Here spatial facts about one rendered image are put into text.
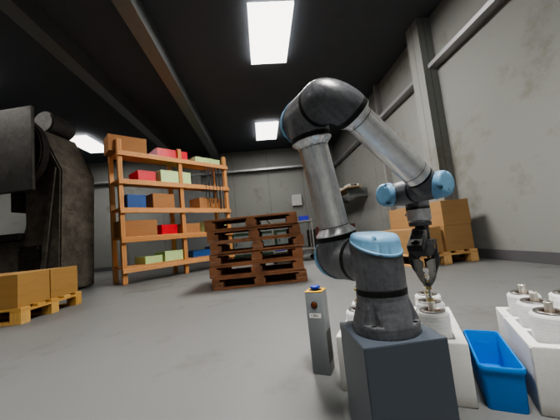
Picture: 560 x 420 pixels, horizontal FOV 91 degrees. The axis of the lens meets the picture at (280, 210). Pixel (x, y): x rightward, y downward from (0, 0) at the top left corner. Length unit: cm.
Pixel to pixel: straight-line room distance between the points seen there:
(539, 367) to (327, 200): 72
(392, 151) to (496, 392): 74
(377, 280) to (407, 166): 32
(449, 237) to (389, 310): 333
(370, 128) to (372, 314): 44
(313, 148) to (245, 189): 877
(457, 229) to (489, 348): 280
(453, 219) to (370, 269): 341
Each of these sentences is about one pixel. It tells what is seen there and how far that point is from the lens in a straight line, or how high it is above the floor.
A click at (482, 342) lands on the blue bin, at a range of 135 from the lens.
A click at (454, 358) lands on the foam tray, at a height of 14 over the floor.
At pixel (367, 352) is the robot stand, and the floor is 29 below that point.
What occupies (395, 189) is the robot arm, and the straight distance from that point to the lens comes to 93.
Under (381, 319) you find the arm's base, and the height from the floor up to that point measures 34.
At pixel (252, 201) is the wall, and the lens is 944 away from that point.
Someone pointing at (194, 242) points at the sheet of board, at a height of 61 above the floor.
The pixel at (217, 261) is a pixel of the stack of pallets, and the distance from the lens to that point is 332.
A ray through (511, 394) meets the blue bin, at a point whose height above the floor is 5.
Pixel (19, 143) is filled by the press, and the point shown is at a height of 228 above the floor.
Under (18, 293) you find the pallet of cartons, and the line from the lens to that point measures 350.
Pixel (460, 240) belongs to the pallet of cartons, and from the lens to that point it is 408.
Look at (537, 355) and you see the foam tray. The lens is 108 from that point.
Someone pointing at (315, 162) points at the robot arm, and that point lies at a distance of 77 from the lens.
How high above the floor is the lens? 54
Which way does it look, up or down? 5 degrees up
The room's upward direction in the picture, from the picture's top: 6 degrees counter-clockwise
